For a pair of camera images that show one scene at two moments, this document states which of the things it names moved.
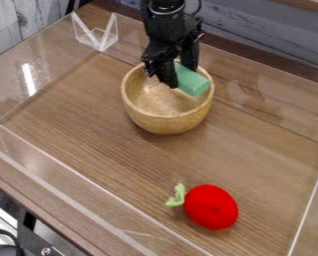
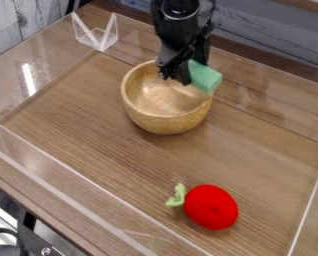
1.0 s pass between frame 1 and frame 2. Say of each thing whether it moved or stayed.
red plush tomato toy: stayed
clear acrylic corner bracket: stayed
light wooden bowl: stayed
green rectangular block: moved
